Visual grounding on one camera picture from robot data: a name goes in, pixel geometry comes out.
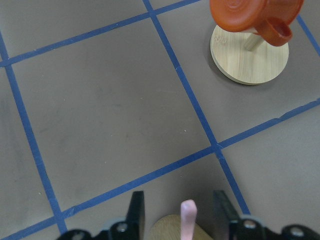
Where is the bamboo cylinder holder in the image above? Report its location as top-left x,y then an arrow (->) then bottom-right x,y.
146,214 -> 213,240

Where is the wooden mug tree stand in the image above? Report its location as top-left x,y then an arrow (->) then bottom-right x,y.
210,25 -> 289,85

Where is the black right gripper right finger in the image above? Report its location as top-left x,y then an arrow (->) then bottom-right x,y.
212,190 -> 240,240

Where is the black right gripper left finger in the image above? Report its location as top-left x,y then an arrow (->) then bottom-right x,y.
125,191 -> 146,240

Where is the orange mug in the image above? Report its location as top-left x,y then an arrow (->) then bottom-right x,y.
209,0 -> 304,47

